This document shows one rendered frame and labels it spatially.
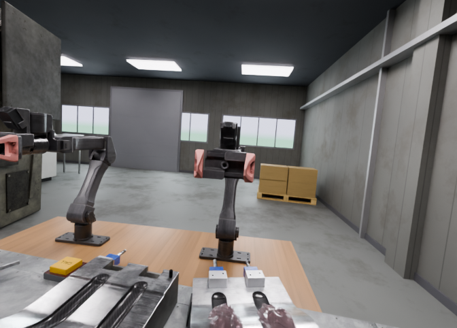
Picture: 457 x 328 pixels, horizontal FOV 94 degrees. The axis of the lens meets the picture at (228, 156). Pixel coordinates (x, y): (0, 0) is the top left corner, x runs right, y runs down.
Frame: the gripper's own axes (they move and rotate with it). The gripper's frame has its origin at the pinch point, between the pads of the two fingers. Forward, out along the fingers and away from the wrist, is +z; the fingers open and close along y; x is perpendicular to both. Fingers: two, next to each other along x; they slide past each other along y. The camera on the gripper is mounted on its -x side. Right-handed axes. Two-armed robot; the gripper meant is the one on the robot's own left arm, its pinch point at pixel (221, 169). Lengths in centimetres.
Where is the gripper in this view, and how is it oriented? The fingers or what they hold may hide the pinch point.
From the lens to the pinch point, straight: 44.4
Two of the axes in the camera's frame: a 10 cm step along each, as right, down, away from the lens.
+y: 9.9, 0.8, -0.8
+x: -0.7, 9.9, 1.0
